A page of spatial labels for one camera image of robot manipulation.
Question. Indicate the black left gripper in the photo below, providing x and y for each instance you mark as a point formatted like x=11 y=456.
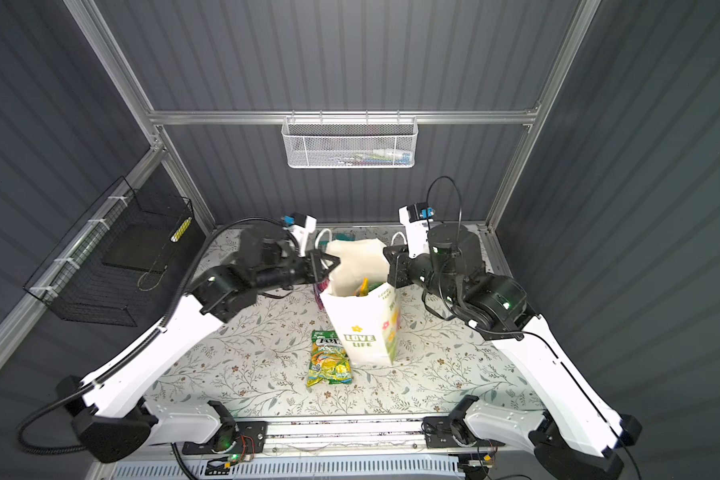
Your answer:
x=312 y=263

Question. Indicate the white illustrated paper bag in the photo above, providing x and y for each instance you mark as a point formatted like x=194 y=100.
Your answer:
x=366 y=326

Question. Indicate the lime Fox's candy bag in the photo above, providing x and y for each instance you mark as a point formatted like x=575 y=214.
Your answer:
x=329 y=361

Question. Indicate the purple Fox's candy bag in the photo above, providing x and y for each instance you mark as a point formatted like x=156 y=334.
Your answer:
x=318 y=290

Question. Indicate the large orange candy bag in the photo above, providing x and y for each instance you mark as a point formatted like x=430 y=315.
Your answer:
x=366 y=287

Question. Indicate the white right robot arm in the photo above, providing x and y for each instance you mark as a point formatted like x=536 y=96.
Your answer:
x=576 y=435

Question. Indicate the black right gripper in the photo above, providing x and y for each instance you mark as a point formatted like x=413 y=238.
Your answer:
x=396 y=260

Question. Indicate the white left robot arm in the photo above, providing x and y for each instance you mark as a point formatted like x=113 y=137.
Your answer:
x=116 y=419

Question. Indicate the white wire mesh basket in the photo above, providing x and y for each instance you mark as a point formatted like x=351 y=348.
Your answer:
x=363 y=144

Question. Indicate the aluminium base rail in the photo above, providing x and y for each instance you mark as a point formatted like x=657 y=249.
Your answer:
x=400 y=433

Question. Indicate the black wire basket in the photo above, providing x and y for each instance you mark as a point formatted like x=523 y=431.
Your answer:
x=121 y=267

